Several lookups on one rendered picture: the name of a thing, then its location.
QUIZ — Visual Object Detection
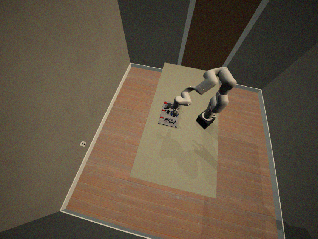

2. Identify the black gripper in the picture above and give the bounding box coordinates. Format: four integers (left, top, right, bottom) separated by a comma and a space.
172, 109, 178, 117

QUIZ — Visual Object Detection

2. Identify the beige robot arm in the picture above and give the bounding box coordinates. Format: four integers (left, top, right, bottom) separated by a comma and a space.
164, 67, 237, 121

